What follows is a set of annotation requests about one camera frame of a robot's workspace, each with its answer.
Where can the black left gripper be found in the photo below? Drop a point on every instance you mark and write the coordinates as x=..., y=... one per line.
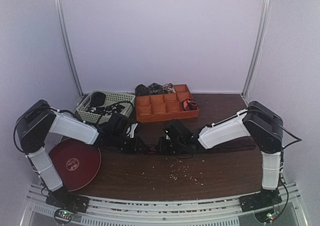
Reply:
x=135, y=148

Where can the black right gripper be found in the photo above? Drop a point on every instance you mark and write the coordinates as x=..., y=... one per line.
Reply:
x=164, y=144

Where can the red navy striped tie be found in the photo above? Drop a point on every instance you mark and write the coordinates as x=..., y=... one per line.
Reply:
x=231, y=146

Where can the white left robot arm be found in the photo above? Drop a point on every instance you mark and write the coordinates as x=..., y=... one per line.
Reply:
x=41, y=128

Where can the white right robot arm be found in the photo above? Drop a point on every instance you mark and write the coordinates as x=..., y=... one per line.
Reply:
x=256, y=122

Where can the black white floral tie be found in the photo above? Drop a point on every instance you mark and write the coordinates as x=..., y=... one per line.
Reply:
x=108, y=110

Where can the orange navy rolled tie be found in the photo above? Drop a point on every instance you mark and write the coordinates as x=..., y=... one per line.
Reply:
x=189, y=104

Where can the orange wooden divider tray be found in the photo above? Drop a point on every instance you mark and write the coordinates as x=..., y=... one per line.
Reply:
x=164, y=107

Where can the pale green plastic basket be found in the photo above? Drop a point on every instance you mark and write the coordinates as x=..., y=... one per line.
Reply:
x=112, y=98

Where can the round red tray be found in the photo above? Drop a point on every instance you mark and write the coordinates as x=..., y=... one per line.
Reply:
x=76, y=163

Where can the black rolled tie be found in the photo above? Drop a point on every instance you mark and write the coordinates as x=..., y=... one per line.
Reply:
x=97, y=99

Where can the brown patterned rolled tie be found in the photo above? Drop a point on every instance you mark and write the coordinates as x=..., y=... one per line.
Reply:
x=141, y=90

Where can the beige patterned rolled tie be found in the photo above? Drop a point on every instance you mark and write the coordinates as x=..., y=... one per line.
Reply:
x=168, y=88

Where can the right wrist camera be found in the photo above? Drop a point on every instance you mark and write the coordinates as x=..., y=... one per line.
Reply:
x=175, y=129

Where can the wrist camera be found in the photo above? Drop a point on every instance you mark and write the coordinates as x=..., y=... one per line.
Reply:
x=119, y=124
x=175, y=129

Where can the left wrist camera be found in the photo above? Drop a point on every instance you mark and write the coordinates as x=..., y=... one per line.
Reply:
x=119, y=124

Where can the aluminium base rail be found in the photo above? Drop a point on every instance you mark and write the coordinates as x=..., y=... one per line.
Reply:
x=215, y=211

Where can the aluminium corner post right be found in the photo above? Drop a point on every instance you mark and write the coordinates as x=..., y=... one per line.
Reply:
x=257, y=50

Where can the aluminium corner post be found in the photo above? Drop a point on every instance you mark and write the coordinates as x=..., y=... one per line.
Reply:
x=257, y=50
x=67, y=46

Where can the aluminium corner post left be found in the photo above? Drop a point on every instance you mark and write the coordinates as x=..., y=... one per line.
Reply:
x=67, y=46

